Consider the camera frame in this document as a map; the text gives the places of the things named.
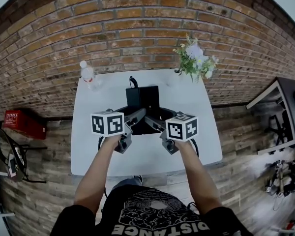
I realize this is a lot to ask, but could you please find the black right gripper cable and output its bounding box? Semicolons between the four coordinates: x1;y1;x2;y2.
190;139;200;157

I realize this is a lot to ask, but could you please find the clear plastic water bottle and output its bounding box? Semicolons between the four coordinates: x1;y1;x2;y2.
79;60;103;92

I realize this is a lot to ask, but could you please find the person's grey trouser leg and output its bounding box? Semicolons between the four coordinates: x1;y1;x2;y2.
111;175;144;192

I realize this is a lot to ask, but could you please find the dark desk with white frame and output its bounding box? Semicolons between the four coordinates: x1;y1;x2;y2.
245;77;295;156

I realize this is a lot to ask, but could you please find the black printed t-shirt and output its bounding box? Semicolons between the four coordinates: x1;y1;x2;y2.
50;184;254;236

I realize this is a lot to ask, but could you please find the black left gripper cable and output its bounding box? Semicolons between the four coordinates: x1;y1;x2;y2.
97;136;107;199

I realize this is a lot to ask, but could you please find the black office chair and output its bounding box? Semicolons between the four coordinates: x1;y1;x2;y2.
264;110;294;143

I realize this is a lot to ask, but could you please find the black desk telephone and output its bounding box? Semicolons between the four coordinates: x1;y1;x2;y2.
116;85;177;136

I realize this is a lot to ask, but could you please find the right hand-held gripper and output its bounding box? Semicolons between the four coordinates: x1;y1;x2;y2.
145;111;199;155

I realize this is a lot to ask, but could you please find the red box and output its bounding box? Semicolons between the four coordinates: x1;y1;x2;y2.
3;110;48;141

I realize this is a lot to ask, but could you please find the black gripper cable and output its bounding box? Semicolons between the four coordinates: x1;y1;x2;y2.
190;139;200;157
97;136;107;199

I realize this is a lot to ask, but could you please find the white flower bouquet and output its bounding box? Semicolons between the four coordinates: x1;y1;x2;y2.
172;34;220;84

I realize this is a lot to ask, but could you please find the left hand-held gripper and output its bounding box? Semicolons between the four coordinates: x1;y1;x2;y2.
90;108;148;155

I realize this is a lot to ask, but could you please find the black metal frame chair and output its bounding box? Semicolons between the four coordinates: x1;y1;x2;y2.
0;128;48;184

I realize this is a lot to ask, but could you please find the person's left forearm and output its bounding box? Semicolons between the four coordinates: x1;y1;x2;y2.
73;133;125;215

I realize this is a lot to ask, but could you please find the person's right forearm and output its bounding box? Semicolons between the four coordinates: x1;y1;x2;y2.
173;139;223;215

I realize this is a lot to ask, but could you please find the pile of bags and gear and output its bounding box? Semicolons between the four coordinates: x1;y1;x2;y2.
265;158;295;199

